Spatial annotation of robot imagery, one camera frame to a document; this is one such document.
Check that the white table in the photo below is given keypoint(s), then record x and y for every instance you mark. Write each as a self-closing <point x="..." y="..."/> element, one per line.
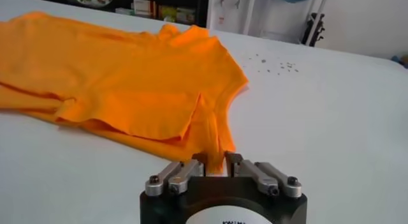
<point x="318" y="116"/>

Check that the red and white medicine box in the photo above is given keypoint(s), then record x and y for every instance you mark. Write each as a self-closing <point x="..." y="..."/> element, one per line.
<point x="143" y="8"/>

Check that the white water dispenser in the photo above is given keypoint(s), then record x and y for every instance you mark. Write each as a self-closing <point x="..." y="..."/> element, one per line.
<point x="229" y="14"/>

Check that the orange t-shirt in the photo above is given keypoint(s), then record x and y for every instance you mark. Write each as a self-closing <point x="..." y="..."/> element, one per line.
<point x="127" y="85"/>

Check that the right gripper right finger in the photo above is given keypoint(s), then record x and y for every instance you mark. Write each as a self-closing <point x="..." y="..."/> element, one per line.
<point x="267" y="177"/>

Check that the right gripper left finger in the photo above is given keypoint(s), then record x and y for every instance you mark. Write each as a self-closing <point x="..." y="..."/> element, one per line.
<point x="178" y="177"/>

